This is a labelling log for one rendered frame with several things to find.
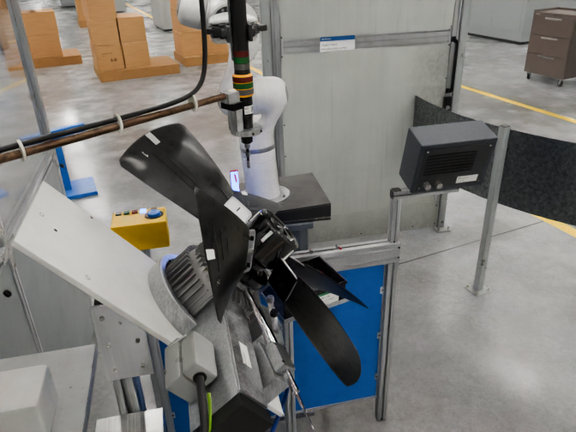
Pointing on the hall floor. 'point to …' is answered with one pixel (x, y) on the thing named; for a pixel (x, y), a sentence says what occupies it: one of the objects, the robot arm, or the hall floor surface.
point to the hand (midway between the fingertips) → (238, 33)
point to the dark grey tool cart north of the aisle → (552, 44)
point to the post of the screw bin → (289, 390)
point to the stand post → (128, 392)
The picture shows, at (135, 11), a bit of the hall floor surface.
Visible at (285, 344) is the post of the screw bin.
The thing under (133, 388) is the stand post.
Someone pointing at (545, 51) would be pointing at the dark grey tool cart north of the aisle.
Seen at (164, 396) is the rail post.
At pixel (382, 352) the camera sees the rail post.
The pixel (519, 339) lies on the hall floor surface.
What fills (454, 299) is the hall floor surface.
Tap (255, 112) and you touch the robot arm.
